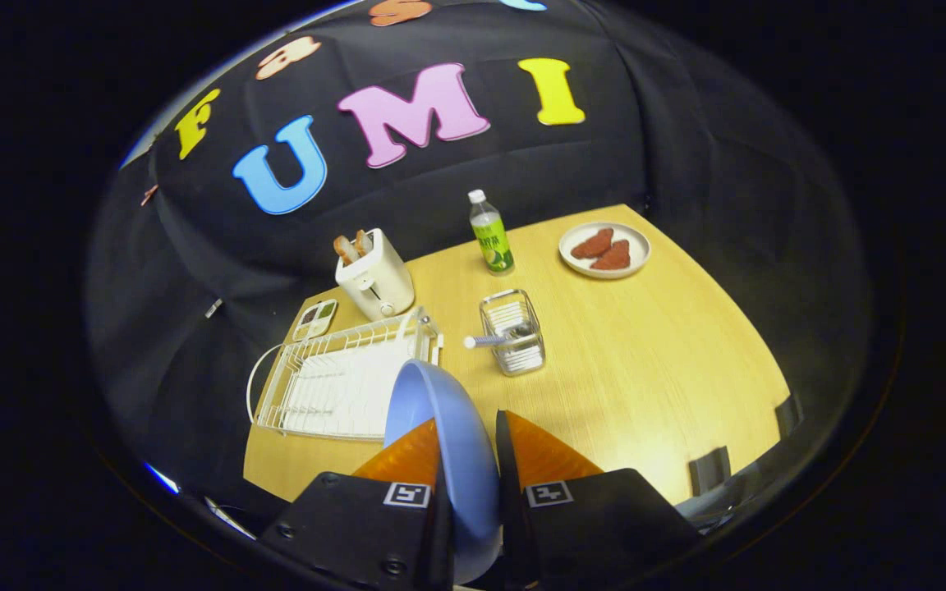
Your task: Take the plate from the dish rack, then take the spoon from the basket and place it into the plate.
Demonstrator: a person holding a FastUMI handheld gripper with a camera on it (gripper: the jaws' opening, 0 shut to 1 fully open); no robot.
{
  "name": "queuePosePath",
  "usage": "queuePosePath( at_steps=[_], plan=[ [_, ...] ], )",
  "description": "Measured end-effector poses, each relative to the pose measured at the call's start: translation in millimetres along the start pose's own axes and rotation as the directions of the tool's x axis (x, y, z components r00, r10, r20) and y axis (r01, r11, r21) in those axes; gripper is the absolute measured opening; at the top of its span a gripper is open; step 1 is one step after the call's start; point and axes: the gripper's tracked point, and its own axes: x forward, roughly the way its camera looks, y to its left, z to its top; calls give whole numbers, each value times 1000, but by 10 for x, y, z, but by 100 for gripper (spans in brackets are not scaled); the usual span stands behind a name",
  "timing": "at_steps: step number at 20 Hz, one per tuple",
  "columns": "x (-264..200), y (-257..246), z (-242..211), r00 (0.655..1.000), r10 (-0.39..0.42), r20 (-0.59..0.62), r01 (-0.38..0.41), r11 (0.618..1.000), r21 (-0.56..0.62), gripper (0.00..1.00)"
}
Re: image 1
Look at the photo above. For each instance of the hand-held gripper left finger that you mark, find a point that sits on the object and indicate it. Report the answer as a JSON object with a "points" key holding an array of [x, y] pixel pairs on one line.
{"points": [[436, 538]]}

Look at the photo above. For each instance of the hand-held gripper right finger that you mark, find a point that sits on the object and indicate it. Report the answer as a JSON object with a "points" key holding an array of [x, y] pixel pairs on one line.
{"points": [[512, 509]]}

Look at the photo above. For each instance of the blue plate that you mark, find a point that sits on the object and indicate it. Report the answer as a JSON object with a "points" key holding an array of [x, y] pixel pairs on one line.
{"points": [[465, 460]]}

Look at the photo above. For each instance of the lilac spoon with white knob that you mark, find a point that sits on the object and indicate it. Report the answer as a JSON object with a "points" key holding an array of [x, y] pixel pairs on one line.
{"points": [[470, 342]]}

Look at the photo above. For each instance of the white round dish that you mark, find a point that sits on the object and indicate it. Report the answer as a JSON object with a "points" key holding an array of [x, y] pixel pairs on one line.
{"points": [[640, 246]]}

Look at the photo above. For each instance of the black table clamp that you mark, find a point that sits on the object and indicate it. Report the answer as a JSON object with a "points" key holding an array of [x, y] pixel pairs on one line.
{"points": [[709, 471], [789, 417]]}

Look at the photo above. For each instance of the white divided condiment tray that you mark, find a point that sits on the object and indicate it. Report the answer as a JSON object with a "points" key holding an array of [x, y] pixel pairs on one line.
{"points": [[314, 320]]}

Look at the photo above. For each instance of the white toaster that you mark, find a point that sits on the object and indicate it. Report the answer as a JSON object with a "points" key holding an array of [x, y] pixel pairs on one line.
{"points": [[378, 279]]}

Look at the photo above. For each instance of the red meat piece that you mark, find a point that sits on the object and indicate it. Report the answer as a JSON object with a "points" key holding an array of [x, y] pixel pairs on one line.
{"points": [[611, 257], [593, 244]]}

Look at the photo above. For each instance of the green label drink bottle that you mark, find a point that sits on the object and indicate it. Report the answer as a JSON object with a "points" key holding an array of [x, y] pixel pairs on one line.
{"points": [[491, 238]]}

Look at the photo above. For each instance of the toasted bread slice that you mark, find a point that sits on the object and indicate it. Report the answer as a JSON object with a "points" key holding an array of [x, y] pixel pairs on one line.
{"points": [[363, 242], [345, 249]]}

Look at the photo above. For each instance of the small white cloth tag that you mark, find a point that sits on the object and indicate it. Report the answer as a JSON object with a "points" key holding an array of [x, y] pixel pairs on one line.
{"points": [[213, 309]]}

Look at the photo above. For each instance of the black backdrop cloth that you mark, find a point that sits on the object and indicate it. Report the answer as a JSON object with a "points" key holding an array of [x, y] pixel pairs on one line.
{"points": [[407, 197]]}

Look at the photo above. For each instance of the red cloth clip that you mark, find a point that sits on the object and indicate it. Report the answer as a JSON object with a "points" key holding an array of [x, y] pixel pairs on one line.
{"points": [[149, 195]]}

